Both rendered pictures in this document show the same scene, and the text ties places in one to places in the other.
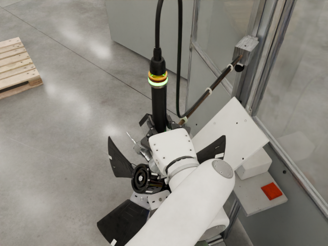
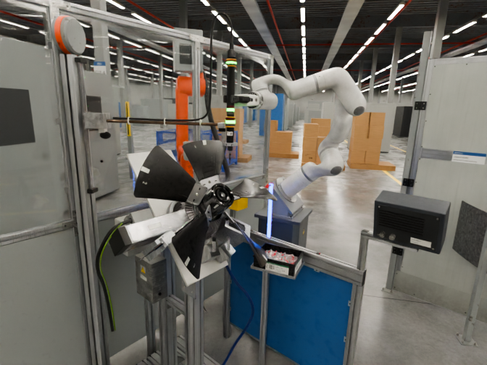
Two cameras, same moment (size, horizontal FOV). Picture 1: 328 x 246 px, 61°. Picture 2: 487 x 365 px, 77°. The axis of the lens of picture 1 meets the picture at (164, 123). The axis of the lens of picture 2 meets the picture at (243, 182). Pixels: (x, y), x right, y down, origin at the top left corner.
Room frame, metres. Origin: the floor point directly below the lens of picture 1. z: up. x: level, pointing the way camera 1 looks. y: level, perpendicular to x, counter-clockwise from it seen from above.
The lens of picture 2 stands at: (1.15, 1.25, 1.59)
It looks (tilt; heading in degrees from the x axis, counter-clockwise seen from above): 14 degrees down; 240
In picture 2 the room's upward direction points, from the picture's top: 2 degrees clockwise
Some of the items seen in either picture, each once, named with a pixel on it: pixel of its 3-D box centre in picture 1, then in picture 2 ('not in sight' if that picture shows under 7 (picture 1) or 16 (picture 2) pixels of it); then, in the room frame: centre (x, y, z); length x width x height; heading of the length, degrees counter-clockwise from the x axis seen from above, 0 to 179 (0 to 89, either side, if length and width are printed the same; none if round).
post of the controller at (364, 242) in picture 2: not in sight; (363, 250); (-0.01, 0.39, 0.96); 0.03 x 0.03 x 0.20; 20
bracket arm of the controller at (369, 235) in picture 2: not in sight; (388, 240); (-0.05, 0.49, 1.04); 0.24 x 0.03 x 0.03; 110
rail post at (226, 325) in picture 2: not in sight; (227, 287); (0.28, -0.42, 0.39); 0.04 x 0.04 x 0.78; 20
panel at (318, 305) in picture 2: not in sight; (280, 305); (0.13, -0.01, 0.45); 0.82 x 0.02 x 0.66; 110
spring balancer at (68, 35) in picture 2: not in sight; (69, 36); (1.09, -0.40, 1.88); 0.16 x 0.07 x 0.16; 55
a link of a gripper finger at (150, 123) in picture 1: (149, 128); (238, 99); (0.48, 0.04, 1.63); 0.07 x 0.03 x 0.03; 20
